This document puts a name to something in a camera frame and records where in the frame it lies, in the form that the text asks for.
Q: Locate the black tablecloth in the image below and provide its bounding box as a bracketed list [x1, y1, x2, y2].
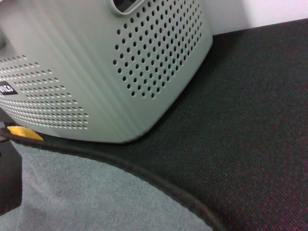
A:
[0, 18, 308, 231]

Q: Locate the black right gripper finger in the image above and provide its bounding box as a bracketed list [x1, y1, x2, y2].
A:
[0, 141, 23, 216]

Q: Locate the grey perforated storage box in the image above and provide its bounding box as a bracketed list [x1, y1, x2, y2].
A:
[0, 0, 214, 144]

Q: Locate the grey yellow towel black trim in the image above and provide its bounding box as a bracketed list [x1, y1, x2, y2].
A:
[0, 125, 228, 231]

